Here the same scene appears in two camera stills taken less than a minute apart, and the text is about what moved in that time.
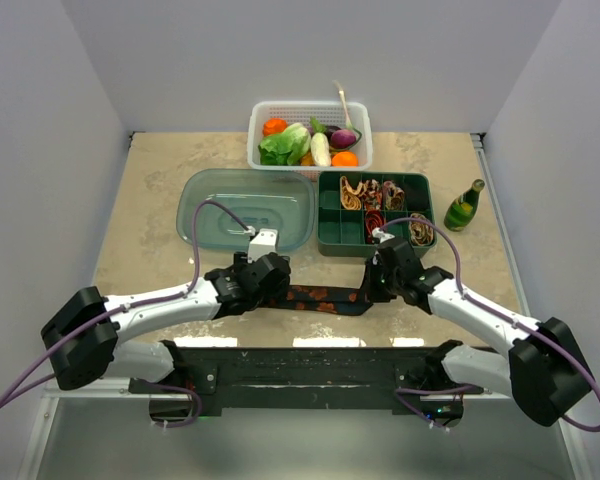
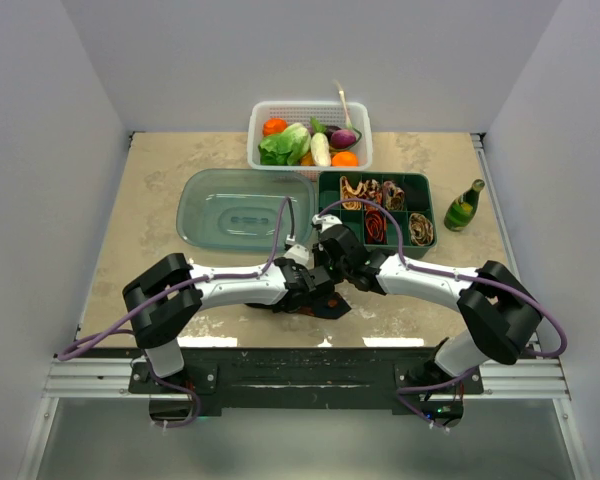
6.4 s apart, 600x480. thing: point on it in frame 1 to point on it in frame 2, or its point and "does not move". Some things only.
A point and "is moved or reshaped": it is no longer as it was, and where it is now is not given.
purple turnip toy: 342,138 does not move
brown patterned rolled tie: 421,234 does not move
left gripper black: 240,262 to 276,308
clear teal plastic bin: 280,199 does not move
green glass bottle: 462,207 does not move
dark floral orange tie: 341,300 is moved or reshaped
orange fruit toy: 344,159 does not move
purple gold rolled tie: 394,197 does not move
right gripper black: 372,266 to 319,253
